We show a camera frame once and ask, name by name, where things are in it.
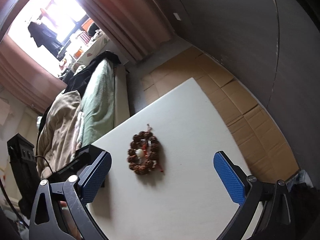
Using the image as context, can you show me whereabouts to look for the brown rudraksha bead bracelet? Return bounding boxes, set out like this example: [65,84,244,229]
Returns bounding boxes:
[127,123,166,176]

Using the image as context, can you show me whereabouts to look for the red cord bracelet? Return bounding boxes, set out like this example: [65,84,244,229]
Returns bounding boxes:
[142,139,166,173]

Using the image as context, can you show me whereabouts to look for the black jewelry box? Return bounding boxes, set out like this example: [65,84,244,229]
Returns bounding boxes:
[48,145,104,183]

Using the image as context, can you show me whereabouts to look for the flattened cardboard sheet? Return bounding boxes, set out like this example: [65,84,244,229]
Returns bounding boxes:
[141,47,299,183]

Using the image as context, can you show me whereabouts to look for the beige fleece blanket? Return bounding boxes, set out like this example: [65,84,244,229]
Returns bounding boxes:
[37,92,81,179]

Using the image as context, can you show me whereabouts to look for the gripper body of left gripper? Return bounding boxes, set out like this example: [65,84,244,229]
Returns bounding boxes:
[7,133,40,219]

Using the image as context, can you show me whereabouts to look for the black clothing on bed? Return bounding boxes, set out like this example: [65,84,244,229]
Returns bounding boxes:
[41,50,122,120]

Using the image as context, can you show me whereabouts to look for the cluttered windowsill shelf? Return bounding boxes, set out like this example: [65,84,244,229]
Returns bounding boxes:
[58,18,110,80]

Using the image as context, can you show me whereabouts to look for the black hanging garment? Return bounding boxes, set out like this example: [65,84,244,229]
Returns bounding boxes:
[28,22,63,57]

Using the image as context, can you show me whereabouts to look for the dark wardrobe doors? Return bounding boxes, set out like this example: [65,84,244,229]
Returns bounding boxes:
[156,0,319,185]

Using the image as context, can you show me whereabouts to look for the pink curtain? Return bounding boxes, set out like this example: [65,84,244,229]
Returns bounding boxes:
[77,0,173,63]

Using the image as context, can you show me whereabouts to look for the black cable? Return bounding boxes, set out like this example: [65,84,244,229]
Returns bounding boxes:
[35,154,56,174]

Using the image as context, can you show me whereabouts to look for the white wall socket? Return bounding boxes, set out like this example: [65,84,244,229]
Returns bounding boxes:
[173,12,181,21]

